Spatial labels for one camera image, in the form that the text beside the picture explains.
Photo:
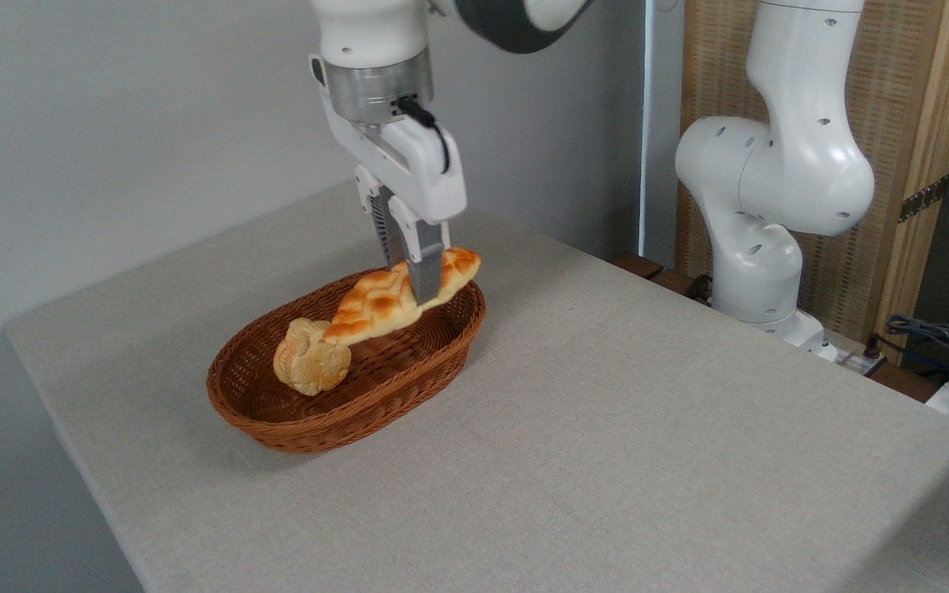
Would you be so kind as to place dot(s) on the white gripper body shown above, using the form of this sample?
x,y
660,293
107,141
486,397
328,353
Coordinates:
x,y
417,169

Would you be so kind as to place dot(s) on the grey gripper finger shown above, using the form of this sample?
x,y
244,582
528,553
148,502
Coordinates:
x,y
423,255
377,222

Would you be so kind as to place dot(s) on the braided golden bread loaf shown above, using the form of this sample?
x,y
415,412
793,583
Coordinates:
x,y
376,305

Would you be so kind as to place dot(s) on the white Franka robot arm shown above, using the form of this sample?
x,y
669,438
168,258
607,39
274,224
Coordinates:
x,y
787,173

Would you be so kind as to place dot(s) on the brown oval wicker basket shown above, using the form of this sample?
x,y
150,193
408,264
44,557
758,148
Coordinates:
x,y
409,371

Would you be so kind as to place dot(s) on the round pale bread roll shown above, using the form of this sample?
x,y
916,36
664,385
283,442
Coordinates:
x,y
306,366

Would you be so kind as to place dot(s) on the brown wooden block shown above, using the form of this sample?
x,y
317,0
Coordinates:
x,y
638,265
676,282

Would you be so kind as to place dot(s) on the wooden woven folding screen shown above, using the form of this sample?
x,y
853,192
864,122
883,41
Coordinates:
x,y
895,82

